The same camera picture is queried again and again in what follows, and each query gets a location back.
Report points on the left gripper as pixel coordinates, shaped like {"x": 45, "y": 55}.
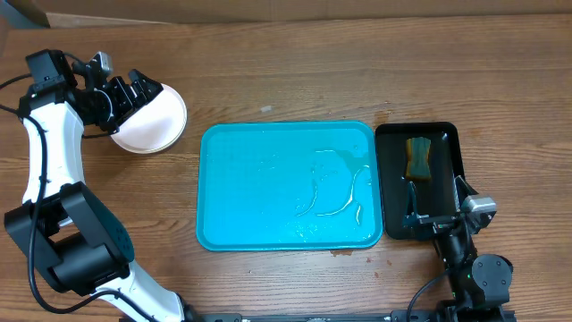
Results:
{"x": 140, "y": 83}

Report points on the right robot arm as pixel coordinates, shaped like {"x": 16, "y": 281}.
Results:
{"x": 479, "y": 283}

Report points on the green rimmed plate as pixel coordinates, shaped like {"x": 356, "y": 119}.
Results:
{"x": 170, "y": 116}

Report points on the pink rimmed white plate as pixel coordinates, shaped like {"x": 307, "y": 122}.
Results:
{"x": 135, "y": 135}

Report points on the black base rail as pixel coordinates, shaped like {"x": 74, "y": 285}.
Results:
{"x": 394, "y": 316}

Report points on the black plastic tray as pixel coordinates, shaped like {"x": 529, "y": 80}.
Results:
{"x": 435, "y": 191}

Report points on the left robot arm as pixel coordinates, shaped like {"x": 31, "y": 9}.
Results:
{"x": 69, "y": 237}

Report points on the blue plastic tray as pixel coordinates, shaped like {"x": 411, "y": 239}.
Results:
{"x": 288, "y": 186}

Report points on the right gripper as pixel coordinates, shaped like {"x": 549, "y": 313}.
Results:
{"x": 438, "y": 225}

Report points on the green yellow sponge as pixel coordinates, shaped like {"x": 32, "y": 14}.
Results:
{"x": 417, "y": 153}

